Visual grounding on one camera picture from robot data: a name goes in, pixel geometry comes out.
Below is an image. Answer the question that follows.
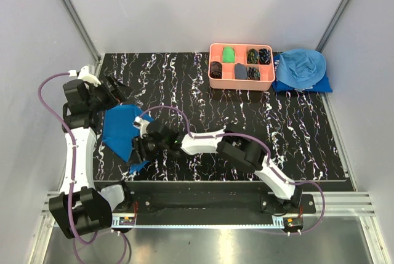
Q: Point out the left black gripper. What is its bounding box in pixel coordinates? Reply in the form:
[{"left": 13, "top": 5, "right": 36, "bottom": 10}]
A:
[{"left": 87, "top": 73, "right": 133, "bottom": 112}]

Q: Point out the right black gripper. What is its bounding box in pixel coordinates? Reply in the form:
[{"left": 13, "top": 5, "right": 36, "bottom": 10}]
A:
[{"left": 127, "top": 134, "right": 168, "bottom": 167}]

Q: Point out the blue cloth napkin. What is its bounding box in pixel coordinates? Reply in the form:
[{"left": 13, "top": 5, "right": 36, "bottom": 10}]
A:
[{"left": 102, "top": 105, "right": 143, "bottom": 162}]

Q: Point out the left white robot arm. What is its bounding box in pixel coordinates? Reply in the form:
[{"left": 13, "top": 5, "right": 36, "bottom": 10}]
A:
[{"left": 49, "top": 71, "right": 133, "bottom": 239}]

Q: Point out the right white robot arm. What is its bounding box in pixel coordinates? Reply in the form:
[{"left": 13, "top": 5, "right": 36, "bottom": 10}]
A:
[{"left": 128, "top": 117, "right": 302, "bottom": 213}]

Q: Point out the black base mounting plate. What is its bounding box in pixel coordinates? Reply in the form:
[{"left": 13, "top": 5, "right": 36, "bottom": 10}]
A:
[{"left": 126, "top": 181, "right": 317, "bottom": 228}]

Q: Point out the dark patterned rolled tie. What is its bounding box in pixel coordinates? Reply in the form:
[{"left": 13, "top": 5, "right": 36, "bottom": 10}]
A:
[{"left": 209, "top": 61, "right": 222, "bottom": 79}]

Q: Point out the pink compartment tray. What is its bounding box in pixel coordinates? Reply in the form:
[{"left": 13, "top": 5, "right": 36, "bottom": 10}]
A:
[{"left": 208, "top": 43, "right": 275, "bottom": 91}]

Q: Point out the grey rolled cloth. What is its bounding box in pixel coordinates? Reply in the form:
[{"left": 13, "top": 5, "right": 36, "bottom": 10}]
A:
[{"left": 234, "top": 63, "right": 248, "bottom": 80}]

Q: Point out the green rolled cloth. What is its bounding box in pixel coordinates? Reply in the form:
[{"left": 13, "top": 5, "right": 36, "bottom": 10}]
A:
[{"left": 222, "top": 46, "right": 235, "bottom": 63}]

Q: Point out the dark floral rolled tie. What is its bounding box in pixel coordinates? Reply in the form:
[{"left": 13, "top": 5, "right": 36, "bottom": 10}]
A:
[{"left": 247, "top": 66, "right": 260, "bottom": 81}]

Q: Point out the green patterned rolled tie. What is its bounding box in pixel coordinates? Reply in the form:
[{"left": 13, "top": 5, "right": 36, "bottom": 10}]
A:
[{"left": 247, "top": 49, "right": 259, "bottom": 64}]

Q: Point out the navy dotted rolled tie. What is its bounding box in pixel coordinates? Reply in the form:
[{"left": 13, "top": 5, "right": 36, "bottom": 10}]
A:
[{"left": 259, "top": 48, "right": 271, "bottom": 65}]

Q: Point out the light blue bucket hat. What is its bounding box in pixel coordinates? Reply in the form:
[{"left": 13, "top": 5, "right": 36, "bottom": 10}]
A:
[{"left": 275, "top": 49, "right": 326, "bottom": 89}]

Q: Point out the blue folded cloth bag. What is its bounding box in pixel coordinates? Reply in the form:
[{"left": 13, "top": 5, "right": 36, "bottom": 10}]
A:
[{"left": 272, "top": 74, "right": 332, "bottom": 93}]

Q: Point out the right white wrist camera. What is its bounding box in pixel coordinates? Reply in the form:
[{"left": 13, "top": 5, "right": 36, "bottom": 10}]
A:
[{"left": 133, "top": 116, "right": 150, "bottom": 138}]

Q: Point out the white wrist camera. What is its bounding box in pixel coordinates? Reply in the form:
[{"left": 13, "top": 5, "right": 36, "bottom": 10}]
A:
[
  {"left": 68, "top": 65, "right": 102, "bottom": 87},
  {"left": 133, "top": 116, "right": 150, "bottom": 138}
]

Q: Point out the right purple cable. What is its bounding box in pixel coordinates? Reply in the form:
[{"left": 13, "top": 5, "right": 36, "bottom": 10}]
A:
[{"left": 140, "top": 105, "right": 326, "bottom": 236}]

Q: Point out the purple cable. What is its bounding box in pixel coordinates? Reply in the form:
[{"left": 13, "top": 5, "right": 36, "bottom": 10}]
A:
[
  {"left": 140, "top": 105, "right": 326, "bottom": 236},
  {"left": 37, "top": 71, "right": 133, "bottom": 263}
]

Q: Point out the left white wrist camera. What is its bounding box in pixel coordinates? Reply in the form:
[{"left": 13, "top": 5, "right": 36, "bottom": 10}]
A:
[{"left": 68, "top": 65, "right": 102, "bottom": 87}]

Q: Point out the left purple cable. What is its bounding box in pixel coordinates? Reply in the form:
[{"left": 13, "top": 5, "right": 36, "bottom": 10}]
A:
[{"left": 37, "top": 71, "right": 133, "bottom": 263}]

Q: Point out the left aluminium frame post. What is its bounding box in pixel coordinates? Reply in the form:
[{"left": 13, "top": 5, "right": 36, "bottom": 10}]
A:
[{"left": 61, "top": 0, "right": 102, "bottom": 65}]

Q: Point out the aluminium frame post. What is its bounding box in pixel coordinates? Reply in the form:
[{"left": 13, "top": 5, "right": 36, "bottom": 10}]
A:
[
  {"left": 61, "top": 0, "right": 102, "bottom": 65},
  {"left": 315, "top": 0, "right": 352, "bottom": 53}
]

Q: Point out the right aluminium frame post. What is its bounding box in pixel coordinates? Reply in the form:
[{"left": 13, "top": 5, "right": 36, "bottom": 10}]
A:
[{"left": 315, "top": 0, "right": 352, "bottom": 53}]

